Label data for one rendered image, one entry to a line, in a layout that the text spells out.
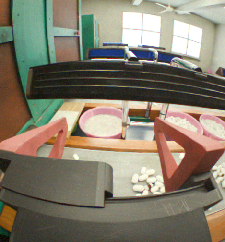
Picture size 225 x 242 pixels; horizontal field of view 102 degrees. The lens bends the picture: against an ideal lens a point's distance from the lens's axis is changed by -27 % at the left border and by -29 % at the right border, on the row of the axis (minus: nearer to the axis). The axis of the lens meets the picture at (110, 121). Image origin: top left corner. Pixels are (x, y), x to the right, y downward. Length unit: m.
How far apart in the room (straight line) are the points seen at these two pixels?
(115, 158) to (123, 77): 0.35
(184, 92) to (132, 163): 0.34
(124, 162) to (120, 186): 0.11
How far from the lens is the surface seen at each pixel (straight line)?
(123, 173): 0.48
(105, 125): 0.68
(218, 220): 0.52
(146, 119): 0.80
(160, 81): 0.25
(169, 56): 0.85
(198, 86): 0.29
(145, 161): 0.52
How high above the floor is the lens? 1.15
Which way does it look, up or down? 36 degrees down
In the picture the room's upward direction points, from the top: straight up
